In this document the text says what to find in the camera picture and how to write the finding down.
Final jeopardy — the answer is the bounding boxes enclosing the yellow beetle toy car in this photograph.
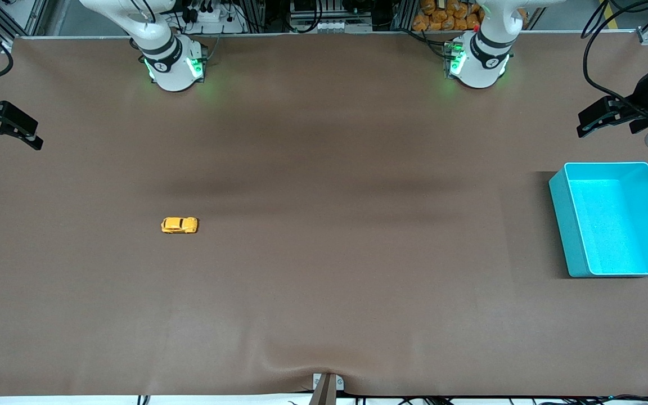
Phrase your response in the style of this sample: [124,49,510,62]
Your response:
[161,217,199,235]

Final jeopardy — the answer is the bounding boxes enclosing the turquoise plastic bin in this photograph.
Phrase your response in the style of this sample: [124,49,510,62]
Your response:
[548,162,648,278]

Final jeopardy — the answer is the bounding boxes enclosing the white power strip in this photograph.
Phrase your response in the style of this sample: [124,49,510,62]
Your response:
[179,0,248,34]

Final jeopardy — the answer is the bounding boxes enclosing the grey device with white connectors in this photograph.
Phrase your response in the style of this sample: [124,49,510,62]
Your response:
[289,0,374,33]

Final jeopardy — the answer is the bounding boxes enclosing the brown table mat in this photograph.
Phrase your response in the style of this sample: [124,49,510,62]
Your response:
[0,31,648,397]

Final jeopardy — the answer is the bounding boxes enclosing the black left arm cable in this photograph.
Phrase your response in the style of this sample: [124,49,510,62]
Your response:
[582,0,648,122]

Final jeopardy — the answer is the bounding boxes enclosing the small metal bracket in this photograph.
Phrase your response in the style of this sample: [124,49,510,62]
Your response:
[312,372,345,393]

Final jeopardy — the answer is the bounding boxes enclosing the brown post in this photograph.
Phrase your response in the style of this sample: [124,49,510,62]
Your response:
[308,374,337,405]

